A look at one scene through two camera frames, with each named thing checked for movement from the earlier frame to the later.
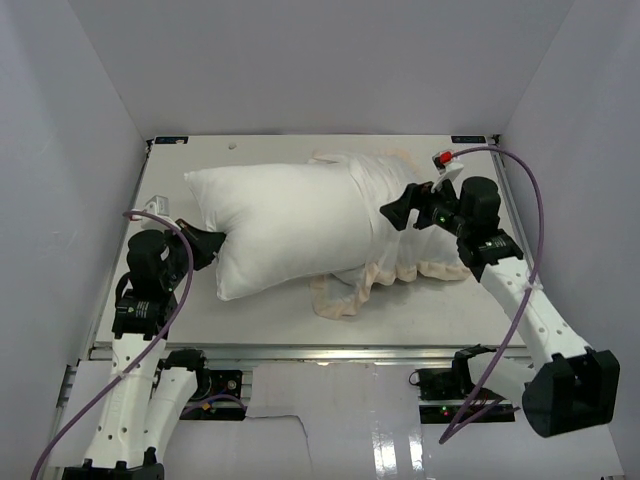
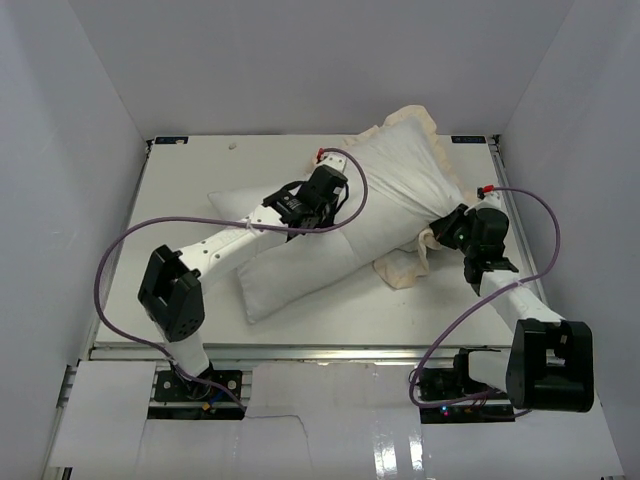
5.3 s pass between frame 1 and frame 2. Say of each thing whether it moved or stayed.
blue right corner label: stayed
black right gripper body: moved
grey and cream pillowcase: moved
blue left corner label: stayed
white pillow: moved
